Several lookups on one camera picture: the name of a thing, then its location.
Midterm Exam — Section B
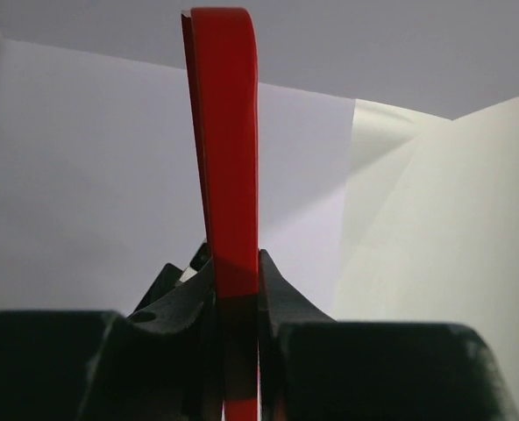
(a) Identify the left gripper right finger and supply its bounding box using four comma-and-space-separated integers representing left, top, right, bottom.
259, 251, 519, 420

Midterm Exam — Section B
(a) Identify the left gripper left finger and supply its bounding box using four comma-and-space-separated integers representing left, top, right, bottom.
0, 258, 218, 420

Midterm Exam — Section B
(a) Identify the red box lid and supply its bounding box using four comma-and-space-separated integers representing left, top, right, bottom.
181, 7, 260, 420

